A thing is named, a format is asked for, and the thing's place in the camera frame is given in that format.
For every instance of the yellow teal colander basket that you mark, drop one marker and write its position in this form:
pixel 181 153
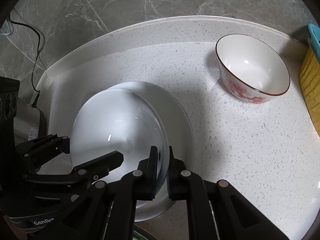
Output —
pixel 309 76

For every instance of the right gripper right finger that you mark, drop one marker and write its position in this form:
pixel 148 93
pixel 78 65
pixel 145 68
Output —
pixel 217 210

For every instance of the small white bowl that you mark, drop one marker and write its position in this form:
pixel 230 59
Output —
pixel 120 120

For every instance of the red floral bowl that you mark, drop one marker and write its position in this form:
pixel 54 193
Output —
pixel 250 69

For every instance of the silver kitchen appliance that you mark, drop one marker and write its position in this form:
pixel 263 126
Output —
pixel 20 121

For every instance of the large white bowl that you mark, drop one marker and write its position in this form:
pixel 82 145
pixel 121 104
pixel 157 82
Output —
pixel 180 136

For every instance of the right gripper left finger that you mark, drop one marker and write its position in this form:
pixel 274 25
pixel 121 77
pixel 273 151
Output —
pixel 117 201

